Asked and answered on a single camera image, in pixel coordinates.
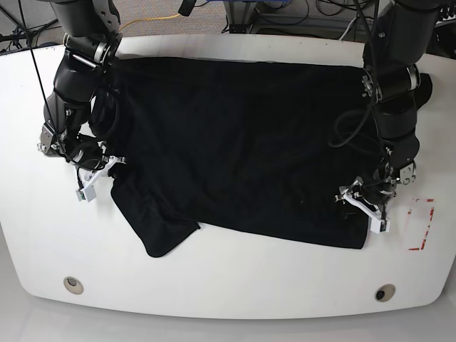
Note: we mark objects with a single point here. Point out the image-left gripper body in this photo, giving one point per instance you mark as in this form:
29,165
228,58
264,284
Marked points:
79,150

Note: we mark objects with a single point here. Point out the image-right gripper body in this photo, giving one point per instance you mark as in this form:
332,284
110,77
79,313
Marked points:
385,181

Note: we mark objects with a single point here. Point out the black T-shirt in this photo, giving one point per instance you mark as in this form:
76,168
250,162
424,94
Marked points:
242,146

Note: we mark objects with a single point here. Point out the red tape rectangle marking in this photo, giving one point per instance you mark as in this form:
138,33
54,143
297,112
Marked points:
418,223

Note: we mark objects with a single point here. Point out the black tripod leg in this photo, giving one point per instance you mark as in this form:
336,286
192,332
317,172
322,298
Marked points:
10,19

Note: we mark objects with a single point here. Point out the grey metal stand base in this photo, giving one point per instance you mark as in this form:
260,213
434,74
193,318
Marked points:
245,16

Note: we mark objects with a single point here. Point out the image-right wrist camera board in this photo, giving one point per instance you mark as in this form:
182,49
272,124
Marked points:
379,226

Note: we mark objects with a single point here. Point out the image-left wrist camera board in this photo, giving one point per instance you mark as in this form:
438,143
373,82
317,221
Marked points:
86,194

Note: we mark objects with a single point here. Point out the right table cable grommet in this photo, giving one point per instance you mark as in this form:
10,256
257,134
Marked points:
385,293

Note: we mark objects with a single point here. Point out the table cable grommet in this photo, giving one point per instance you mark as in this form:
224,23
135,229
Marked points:
73,285
385,293

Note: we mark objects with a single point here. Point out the left table cable grommet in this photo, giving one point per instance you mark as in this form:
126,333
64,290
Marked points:
73,285

